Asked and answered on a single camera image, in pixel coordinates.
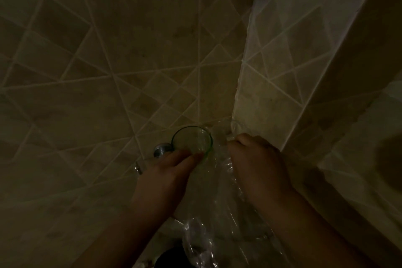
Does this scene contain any green-rimmed clear drinking glass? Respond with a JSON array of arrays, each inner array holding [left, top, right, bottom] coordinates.
[[171, 125, 214, 166]]

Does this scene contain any person's left forearm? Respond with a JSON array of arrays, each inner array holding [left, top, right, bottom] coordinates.
[[72, 206, 177, 268]]

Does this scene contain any person's left hand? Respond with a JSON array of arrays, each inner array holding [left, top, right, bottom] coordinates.
[[130, 150, 205, 219]]

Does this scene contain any person's right forearm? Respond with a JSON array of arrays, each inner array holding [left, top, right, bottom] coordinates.
[[266, 188, 379, 268]]

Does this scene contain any clear plastic bag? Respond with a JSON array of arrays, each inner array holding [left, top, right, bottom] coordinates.
[[182, 120, 285, 268]]

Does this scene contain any person's right hand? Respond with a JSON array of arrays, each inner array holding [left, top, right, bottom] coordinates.
[[226, 133, 295, 212]]

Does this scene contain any chrome wall fixture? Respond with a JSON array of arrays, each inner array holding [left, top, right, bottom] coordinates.
[[153, 142, 174, 158]]

